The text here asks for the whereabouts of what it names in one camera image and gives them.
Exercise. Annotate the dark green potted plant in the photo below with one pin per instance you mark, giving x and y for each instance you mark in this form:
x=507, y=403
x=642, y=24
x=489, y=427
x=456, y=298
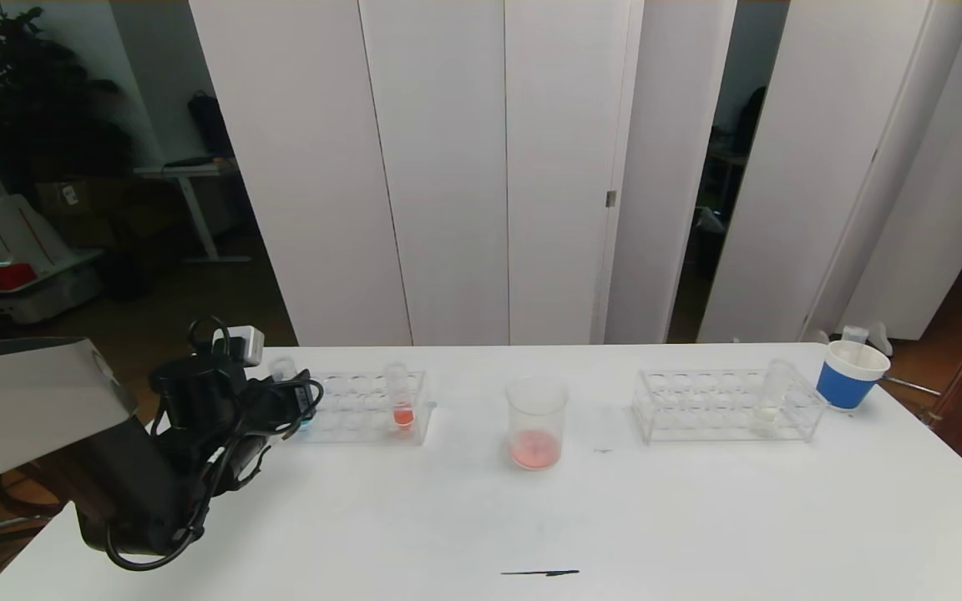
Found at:
x=38, y=100

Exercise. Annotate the test tube with white pigment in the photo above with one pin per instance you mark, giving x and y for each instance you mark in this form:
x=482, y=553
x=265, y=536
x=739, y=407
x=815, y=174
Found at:
x=767, y=416

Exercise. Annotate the clear acrylic test tube rack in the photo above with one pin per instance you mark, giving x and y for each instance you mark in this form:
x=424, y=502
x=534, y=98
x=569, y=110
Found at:
x=364, y=429
x=715, y=427

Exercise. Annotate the thin metal rod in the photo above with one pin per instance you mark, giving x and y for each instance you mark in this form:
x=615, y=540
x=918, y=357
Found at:
x=908, y=386

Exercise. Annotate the white folding partition panel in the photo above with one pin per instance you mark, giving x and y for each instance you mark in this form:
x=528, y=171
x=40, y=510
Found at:
x=448, y=167
x=815, y=167
x=665, y=167
x=949, y=209

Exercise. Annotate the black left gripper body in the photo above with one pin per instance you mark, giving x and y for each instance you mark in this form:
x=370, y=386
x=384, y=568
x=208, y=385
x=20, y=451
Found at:
x=306, y=400

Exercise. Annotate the white partition foot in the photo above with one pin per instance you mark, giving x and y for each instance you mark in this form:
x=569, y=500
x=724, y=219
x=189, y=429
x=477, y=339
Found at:
x=883, y=342

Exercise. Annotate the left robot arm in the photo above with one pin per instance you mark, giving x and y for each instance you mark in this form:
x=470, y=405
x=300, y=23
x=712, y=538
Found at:
x=30, y=401

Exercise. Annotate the clear glass beaker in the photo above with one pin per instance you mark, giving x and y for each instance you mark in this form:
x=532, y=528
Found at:
x=537, y=451

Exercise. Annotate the test tube with red pigment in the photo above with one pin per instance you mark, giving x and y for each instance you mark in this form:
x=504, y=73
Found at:
x=402, y=413
x=854, y=334

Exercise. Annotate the test tube with blue pigment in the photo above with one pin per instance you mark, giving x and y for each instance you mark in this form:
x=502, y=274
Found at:
x=282, y=367

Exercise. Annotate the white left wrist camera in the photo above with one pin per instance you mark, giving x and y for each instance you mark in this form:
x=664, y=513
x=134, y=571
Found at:
x=243, y=344

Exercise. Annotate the black bag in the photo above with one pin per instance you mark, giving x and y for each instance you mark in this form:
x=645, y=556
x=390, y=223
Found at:
x=212, y=123

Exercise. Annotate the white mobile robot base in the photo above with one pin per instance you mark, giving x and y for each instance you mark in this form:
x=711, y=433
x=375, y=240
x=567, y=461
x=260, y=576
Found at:
x=38, y=290

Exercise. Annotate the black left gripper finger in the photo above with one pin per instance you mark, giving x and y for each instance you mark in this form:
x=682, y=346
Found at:
x=304, y=377
x=301, y=405

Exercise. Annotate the white standing desk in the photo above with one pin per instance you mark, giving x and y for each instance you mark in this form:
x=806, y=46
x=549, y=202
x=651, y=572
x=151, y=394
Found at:
x=189, y=171

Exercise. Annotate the thin black stick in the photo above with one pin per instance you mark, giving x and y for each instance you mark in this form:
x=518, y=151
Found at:
x=539, y=572

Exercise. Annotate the brown cardboard box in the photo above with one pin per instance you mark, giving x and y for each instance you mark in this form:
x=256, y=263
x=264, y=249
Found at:
x=72, y=197

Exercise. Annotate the blue and white paper cup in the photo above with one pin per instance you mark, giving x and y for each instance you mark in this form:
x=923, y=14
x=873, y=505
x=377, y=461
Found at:
x=847, y=388

